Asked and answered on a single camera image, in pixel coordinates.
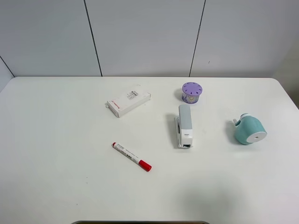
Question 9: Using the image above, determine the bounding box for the teal pencil sharpener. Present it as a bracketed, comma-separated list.
[233, 113, 267, 145]

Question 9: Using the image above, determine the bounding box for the white grey stapler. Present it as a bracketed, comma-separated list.
[174, 105, 193, 148]

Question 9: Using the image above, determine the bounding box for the white cardboard box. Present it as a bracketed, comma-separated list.
[105, 84, 151, 118]

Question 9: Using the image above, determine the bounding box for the purple round container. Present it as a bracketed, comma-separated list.
[182, 82, 202, 104]

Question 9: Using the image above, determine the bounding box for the red white marker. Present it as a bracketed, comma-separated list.
[112, 142, 152, 172]

